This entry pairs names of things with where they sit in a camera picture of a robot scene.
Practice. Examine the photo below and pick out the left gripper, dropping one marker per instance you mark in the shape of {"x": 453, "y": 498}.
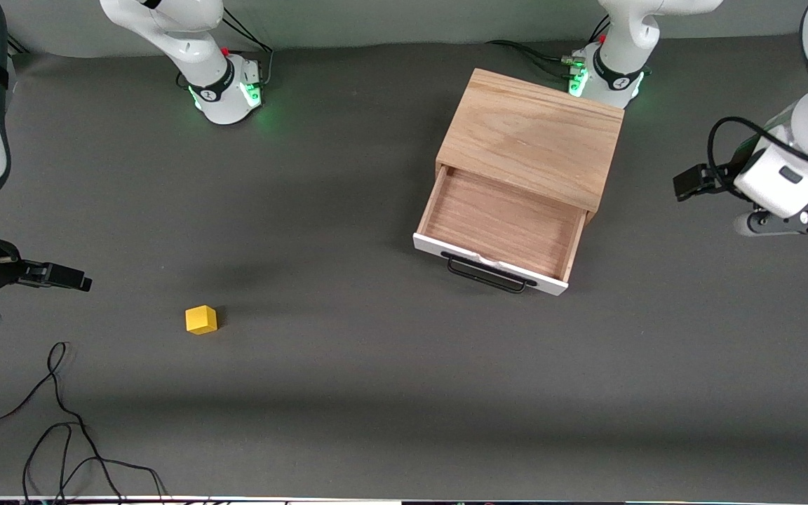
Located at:
{"x": 721, "y": 174}

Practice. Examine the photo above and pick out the yellow cube block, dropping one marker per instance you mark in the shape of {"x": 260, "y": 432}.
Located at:
{"x": 200, "y": 320}

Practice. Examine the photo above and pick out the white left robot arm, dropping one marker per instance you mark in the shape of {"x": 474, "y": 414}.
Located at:
{"x": 621, "y": 42}

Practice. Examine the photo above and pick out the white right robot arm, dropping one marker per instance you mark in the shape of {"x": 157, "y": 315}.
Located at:
{"x": 186, "y": 35}

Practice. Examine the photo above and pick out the wooden drawer cabinet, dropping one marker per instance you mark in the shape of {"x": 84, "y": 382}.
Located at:
{"x": 537, "y": 133}

